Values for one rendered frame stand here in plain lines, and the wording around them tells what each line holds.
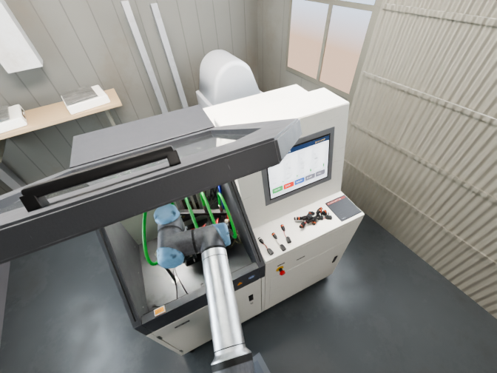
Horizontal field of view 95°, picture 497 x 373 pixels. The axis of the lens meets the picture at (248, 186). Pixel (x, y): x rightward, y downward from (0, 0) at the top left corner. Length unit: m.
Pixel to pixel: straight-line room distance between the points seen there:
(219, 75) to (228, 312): 2.27
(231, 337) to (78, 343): 2.10
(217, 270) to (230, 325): 0.13
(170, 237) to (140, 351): 1.71
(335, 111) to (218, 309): 1.10
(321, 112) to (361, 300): 1.69
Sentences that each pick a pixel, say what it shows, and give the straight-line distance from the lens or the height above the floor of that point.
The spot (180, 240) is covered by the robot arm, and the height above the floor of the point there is 1.57.
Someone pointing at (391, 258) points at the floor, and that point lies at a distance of 2.71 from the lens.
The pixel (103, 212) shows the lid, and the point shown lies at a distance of 0.32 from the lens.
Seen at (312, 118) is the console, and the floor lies 1.53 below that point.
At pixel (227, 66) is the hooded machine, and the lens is 2.59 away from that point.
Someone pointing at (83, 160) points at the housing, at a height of 1.50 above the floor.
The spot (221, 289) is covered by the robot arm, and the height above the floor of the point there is 1.55.
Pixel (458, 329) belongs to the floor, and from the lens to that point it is 2.69.
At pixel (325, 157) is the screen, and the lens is 1.42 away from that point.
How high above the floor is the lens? 2.16
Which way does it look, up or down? 47 degrees down
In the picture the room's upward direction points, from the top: 4 degrees counter-clockwise
